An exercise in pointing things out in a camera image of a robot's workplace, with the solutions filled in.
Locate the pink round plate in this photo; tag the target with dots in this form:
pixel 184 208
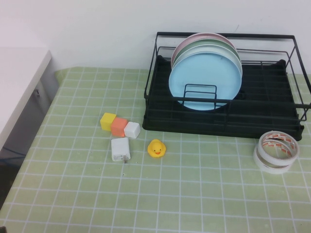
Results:
pixel 206 35

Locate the yellow rubber duck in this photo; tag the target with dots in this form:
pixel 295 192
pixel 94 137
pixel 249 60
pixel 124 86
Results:
pixel 156 149

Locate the flat clear tape roll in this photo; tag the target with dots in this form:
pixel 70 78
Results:
pixel 267 168

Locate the white round plate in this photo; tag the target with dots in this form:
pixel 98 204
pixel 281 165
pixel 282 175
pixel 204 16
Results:
pixel 206 48

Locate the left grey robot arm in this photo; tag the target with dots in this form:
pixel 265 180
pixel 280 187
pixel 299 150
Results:
pixel 2 230

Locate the green round plate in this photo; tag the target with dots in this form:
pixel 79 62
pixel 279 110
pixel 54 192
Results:
pixel 206 41

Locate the tilted clear tape roll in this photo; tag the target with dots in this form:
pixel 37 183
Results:
pixel 269 157

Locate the light blue round plate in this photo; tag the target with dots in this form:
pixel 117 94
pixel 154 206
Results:
pixel 204 80

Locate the white cabinet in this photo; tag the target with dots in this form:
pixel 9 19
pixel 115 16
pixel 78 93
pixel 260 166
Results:
pixel 19 80

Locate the white power adapter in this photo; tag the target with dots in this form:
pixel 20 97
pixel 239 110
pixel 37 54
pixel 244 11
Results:
pixel 120 149

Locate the green checked tablecloth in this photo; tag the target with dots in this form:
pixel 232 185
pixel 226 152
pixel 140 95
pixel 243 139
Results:
pixel 97 194

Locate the white plastic cube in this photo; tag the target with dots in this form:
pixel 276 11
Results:
pixel 132 130

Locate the black plastic drip tray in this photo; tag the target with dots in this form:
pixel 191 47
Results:
pixel 262 121

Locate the yellow plastic cube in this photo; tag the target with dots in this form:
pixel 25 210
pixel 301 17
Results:
pixel 107 122

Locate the small metal cabinet latch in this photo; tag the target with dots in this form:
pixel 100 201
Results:
pixel 37 93

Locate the orange plastic cube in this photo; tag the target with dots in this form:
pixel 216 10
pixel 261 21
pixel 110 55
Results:
pixel 118 127

